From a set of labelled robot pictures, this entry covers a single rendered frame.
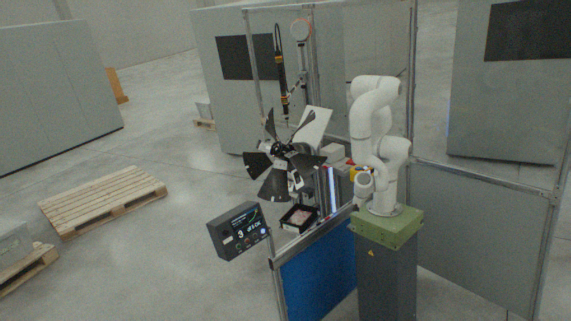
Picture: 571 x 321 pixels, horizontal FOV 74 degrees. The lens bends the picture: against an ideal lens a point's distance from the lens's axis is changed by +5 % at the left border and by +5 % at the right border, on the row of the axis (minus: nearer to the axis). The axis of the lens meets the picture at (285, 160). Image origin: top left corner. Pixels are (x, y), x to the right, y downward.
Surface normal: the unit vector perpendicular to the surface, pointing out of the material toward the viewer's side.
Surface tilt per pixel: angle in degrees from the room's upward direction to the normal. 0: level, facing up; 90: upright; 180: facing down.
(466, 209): 90
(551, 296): 0
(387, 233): 90
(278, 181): 50
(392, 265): 90
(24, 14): 90
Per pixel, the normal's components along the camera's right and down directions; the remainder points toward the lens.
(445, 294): -0.13, -0.89
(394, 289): -0.02, 0.44
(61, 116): 0.85, 0.12
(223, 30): -0.51, 0.43
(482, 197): -0.74, 0.37
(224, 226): 0.60, 0.00
